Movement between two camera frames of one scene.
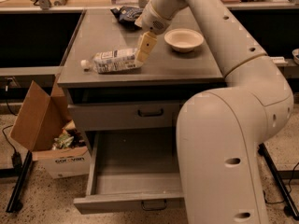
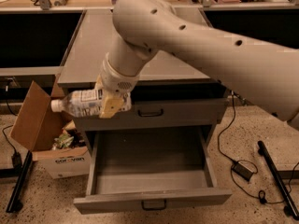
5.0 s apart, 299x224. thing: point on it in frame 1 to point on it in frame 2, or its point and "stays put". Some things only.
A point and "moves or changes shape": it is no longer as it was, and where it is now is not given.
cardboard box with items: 43,123 stays put
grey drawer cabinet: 130,117 stays put
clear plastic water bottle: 114,60 moves or changes shape
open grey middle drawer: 131,171 stays put
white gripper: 154,21 to 116,78
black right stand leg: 291,209 stays put
